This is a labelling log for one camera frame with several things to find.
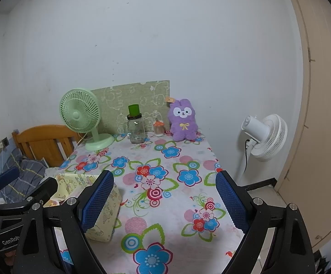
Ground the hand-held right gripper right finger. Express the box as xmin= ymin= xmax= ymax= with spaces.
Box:
xmin=215 ymin=170 xmax=315 ymax=274

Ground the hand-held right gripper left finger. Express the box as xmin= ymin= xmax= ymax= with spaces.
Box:
xmin=13 ymin=170 xmax=115 ymax=274

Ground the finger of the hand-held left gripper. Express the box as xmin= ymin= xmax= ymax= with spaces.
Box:
xmin=0 ymin=177 xmax=58 ymax=219
xmin=0 ymin=167 xmax=20 ymax=199

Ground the yellow printed storage box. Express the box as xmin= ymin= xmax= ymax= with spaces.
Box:
xmin=44 ymin=174 xmax=122 ymax=243

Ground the grey plaid cloth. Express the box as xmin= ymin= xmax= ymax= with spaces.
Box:
xmin=0 ymin=148 xmax=47 ymax=203

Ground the green desk fan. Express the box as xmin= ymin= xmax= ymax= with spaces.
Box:
xmin=59 ymin=89 xmax=115 ymax=151

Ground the white standing fan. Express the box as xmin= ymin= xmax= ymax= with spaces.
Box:
xmin=235 ymin=114 xmax=288 ymax=187

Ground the glass jar with green lid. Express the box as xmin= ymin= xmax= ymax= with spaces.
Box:
xmin=124 ymin=105 xmax=146 ymax=144

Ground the purple plush bunny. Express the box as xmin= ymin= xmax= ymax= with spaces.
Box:
xmin=167 ymin=98 xmax=199 ymax=142

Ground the small jar with orange lid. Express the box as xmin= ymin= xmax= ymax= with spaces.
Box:
xmin=153 ymin=120 xmax=165 ymax=137

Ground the green printed board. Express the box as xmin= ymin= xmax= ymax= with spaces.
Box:
xmin=91 ymin=80 xmax=171 ymax=134

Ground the beige door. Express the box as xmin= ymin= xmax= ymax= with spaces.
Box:
xmin=274 ymin=0 xmax=331 ymax=249

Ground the black fan cable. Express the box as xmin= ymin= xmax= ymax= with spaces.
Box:
xmin=244 ymin=140 xmax=251 ymax=174

